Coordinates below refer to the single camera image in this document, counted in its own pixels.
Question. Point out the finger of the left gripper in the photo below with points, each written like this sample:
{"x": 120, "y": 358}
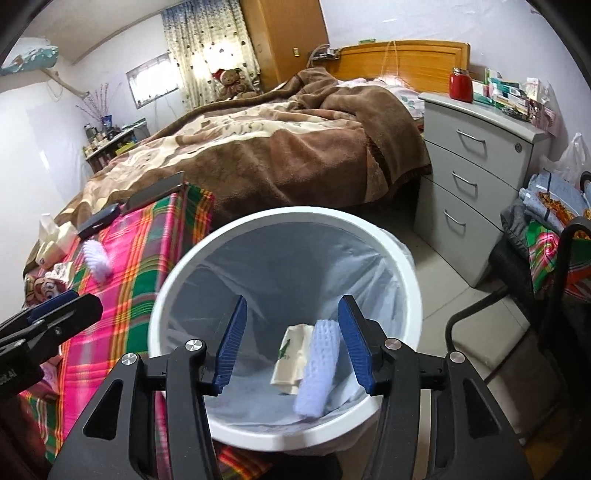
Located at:
{"x": 28, "y": 316}
{"x": 47, "y": 333}

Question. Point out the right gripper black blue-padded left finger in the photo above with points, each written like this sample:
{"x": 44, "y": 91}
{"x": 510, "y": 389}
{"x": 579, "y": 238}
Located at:
{"x": 115, "y": 435}

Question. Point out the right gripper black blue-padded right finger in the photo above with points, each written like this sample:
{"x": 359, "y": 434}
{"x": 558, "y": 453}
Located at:
{"x": 471, "y": 438}

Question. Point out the white round trash bin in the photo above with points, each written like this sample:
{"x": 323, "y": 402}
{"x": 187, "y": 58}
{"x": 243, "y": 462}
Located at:
{"x": 336, "y": 434}

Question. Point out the translucent trash bag liner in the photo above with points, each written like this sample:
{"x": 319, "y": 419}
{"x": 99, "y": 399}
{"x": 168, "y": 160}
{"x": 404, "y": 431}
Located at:
{"x": 289, "y": 273}

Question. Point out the tissue pack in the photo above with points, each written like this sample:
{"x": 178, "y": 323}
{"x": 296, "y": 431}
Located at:
{"x": 54, "y": 241}

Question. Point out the dark blue glasses case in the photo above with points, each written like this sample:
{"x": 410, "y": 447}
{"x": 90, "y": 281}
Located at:
{"x": 99, "y": 221}

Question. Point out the pink green plaid blanket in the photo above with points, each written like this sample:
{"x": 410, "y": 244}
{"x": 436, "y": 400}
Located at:
{"x": 142, "y": 248}

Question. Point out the black metal chair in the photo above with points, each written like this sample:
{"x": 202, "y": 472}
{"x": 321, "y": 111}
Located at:
{"x": 556, "y": 327}

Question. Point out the black smartphone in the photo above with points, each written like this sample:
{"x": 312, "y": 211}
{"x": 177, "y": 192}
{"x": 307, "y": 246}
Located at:
{"x": 153, "y": 193}

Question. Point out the cluttered side table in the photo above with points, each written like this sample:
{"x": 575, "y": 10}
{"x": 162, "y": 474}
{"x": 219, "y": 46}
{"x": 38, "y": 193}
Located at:
{"x": 104, "y": 150}

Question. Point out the clothes pile on chair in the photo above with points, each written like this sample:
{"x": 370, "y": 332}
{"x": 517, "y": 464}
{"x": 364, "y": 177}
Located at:
{"x": 537, "y": 218}

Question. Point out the air conditioner with cover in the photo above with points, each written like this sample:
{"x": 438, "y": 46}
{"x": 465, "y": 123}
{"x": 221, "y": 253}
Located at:
{"x": 36, "y": 59}

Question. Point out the brown patterned bed blanket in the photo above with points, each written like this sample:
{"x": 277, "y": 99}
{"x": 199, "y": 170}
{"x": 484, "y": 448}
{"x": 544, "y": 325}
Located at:
{"x": 311, "y": 142}

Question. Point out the small window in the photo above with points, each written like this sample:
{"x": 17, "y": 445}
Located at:
{"x": 152, "y": 80}

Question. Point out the grey three-drawer nightstand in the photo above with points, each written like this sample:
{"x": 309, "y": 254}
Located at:
{"x": 480, "y": 159}

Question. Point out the brown teddy bear santa hat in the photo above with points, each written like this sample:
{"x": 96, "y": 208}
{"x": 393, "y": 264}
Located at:
{"x": 233, "y": 84}

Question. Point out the white plastic bag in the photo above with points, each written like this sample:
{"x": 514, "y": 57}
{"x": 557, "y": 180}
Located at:
{"x": 574, "y": 161}

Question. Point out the patterned window curtain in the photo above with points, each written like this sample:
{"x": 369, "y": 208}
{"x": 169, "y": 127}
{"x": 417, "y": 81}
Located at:
{"x": 203, "y": 37}

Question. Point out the boxes on nightstand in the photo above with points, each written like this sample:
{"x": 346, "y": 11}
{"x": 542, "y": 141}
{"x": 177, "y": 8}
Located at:
{"x": 531, "y": 101}

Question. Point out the red jar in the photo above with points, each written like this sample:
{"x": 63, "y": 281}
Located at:
{"x": 460, "y": 85}

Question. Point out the wooden wardrobe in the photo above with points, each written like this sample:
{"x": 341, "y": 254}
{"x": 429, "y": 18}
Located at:
{"x": 283, "y": 34}

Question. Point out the wooden bed headboard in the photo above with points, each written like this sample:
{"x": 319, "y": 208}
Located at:
{"x": 425, "y": 65}

